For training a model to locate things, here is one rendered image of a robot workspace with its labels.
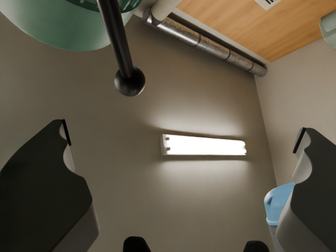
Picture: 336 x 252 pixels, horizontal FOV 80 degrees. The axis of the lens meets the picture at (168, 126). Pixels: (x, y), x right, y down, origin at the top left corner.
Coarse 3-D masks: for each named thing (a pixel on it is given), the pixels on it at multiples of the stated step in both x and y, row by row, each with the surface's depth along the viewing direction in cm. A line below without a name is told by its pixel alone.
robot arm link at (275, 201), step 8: (288, 184) 37; (272, 192) 36; (280, 192) 34; (288, 192) 33; (264, 200) 36; (272, 200) 33; (280, 200) 31; (272, 208) 32; (280, 208) 31; (272, 216) 33; (272, 224) 33; (272, 232) 34; (272, 240) 35; (280, 248) 32
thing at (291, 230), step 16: (304, 128) 10; (304, 144) 10; (320, 144) 9; (304, 160) 9; (320, 160) 8; (304, 176) 8; (320, 176) 7; (304, 192) 7; (320, 192) 7; (288, 208) 6; (304, 208) 6; (320, 208) 6; (288, 224) 6; (304, 224) 6; (320, 224) 6; (288, 240) 6; (304, 240) 6; (320, 240) 5
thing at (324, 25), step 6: (330, 12) 168; (324, 18) 170; (330, 18) 167; (318, 24) 186; (324, 24) 171; (330, 24) 169; (324, 30) 182; (330, 30) 178; (324, 36) 181; (330, 36) 179; (330, 42) 189
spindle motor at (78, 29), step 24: (0, 0) 21; (24, 0) 20; (48, 0) 19; (72, 0) 20; (120, 0) 22; (24, 24) 23; (48, 24) 22; (72, 24) 22; (96, 24) 23; (72, 48) 26; (96, 48) 28
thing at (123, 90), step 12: (96, 0) 13; (108, 0) 13; (108, 12) 14; (120, 12) 15; (108, 24) 15; (120, 24) 15; (108, 36) 16; (120, 36) 16; (120, 48) 17; (120, 60) 18; (120, 72) 21; (132, 72) 21; (120, 84) 22; (132, 84) 21; (144, 84) 23
